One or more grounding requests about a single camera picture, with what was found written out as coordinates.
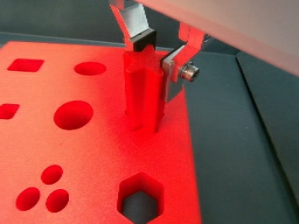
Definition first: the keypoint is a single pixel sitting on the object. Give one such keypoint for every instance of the gripper red silver right finger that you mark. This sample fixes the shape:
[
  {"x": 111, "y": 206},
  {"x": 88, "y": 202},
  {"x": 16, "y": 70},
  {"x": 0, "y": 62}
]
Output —
[{"x": 177, "y": 63}]

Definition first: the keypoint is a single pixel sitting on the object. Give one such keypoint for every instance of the gripper red silver left finger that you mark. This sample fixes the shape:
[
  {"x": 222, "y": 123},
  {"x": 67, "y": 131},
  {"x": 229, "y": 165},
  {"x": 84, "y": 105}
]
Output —
[{"x": 130, "y": 14}]

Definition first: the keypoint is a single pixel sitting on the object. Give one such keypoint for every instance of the red star-shaped peg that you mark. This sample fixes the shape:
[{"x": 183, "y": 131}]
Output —
[{"x": 145, "y": 82}]

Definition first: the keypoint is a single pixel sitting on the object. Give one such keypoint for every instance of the red shape sorter block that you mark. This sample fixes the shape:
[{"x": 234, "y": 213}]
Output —
[{"x": 71, "y": 160}]

